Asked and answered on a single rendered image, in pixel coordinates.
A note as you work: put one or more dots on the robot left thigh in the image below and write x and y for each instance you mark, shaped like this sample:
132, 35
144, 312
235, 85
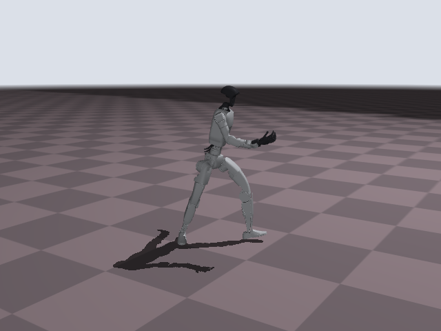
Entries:
236, 174

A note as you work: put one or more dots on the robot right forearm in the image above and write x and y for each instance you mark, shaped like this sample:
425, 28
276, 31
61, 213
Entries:
241, 143

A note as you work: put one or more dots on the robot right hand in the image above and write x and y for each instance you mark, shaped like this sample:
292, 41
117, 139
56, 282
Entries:
265, 140

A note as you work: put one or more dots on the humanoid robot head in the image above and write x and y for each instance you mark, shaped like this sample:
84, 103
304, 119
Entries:
231, 93

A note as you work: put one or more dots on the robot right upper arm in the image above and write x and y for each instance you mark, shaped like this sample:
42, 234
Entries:
221, 122

